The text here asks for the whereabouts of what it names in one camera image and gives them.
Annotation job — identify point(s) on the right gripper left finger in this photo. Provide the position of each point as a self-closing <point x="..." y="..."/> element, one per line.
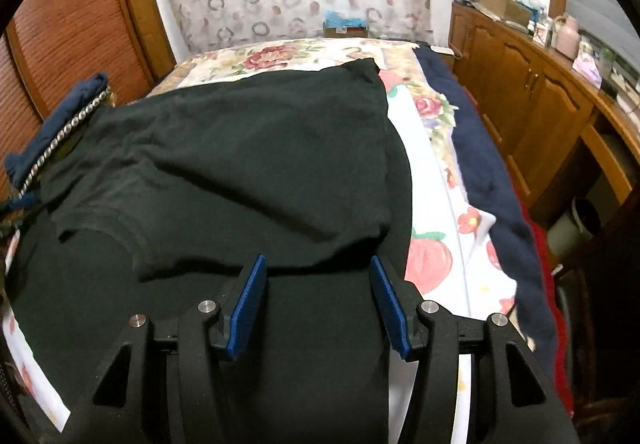
<point x="160" y="381"/>

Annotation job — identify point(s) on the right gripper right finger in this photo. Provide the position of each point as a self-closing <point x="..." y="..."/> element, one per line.
<point x="512" y="400"/>

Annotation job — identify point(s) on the black t-shirt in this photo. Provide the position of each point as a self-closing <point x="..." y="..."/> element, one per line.
<point x="164" y="201"/>

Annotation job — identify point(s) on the white strawberry flower sheet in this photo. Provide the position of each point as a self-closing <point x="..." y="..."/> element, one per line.
<point x="440" y="243"/>

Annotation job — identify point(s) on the dark navy bed blanket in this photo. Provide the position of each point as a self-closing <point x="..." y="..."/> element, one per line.
<point x="490" y="189"/>

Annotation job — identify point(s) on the floral rose blanket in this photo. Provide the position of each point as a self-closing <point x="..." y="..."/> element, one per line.
<point x="397" y="60"/>

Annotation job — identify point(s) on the wooden sideboard cabinet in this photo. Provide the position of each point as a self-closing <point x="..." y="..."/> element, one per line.
<point x="556" y="133"/>

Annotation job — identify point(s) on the folded navy blue garment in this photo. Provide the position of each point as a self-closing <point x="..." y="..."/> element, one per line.
<point x="18" y="164"/>

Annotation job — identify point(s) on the folded circle-patterned dark garment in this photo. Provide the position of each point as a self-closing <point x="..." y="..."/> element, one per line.
<point x="27" y="201"/>

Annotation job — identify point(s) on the small box with blue cloth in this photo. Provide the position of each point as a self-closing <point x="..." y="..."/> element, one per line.
<point x="335" y="25"/>

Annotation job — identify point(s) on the pink jug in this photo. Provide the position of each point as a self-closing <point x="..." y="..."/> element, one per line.
<point x="567" y="37"/>

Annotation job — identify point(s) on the cardboard box on cabinet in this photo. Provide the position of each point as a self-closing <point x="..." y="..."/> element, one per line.
<point x="508" y="10"/>

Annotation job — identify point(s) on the grey window blind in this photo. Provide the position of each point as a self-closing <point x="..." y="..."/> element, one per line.
<point x="607" y="21"/>

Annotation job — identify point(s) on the wooden louvered wardrobe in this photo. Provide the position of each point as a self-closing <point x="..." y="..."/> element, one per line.
<point x="50" y="45"/>

